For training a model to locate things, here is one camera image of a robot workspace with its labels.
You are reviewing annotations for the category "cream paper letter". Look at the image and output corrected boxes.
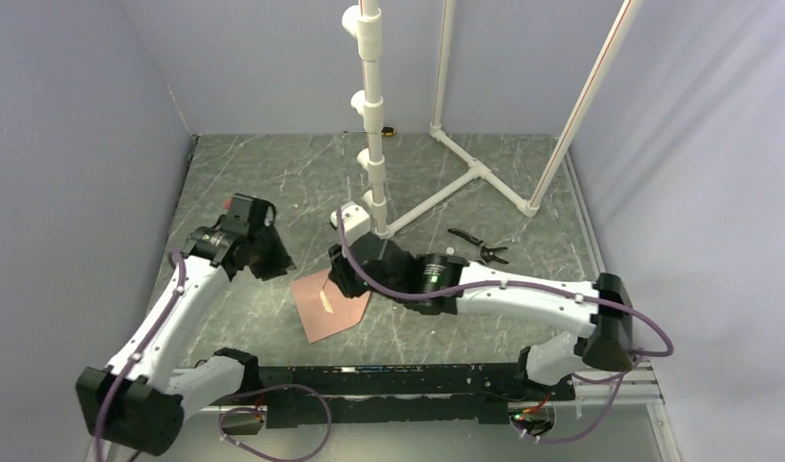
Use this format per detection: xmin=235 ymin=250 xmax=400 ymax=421
xmin=319 ymin=291 xmax=334 ymax=314

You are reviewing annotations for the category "pink brown envelope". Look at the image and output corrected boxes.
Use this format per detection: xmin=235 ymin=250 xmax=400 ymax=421
xmin=290 ymin=269 xmax=370 ymax=344

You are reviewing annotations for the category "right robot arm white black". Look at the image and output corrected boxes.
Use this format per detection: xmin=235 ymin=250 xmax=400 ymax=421
xmin=328 ymin=234 xmax=635 ymax=399

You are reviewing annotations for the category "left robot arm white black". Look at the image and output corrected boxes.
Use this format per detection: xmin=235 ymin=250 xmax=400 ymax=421
xmin=75 ymin=193 xmax=294 ymax=461

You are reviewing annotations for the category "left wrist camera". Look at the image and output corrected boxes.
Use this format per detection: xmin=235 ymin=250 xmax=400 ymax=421
xmin=220 ymin=193 xmax=276 ymax=236

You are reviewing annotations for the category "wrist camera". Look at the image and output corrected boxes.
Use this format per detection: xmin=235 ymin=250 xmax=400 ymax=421
xmin=220 ymin=193 xmax=276 ymax=236
xmin=341 ymin=201 xmax=371 ymax=244

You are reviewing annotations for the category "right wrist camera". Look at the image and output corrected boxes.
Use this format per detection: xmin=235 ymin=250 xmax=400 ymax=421
xmin=341 ymin=201 xmax=371 ymax=244

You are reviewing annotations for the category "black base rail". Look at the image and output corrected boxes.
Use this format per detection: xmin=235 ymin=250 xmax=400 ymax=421
xmin=216 ymin=363 xmax=575 ymax=429

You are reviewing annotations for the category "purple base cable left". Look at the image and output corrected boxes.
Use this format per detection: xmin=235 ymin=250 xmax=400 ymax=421
xmin=217 ymin=385 xmax=332 ymax=462

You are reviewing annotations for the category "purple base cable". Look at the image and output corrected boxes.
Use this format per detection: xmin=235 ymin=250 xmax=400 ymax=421
xmin=508 ymin=356 xmax=646 ymax=447
xmin=217 ymin=385 xmax=332 ymax=462

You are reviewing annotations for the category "white PVC pipe frame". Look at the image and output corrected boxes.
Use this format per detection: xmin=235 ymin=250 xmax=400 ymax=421
xmin=342 ymin=0 xmax=643 ymax=238

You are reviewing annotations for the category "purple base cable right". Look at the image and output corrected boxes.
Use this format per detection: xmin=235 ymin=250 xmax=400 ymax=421
xmin=508 ymin=356 xmax=646 ymax=447

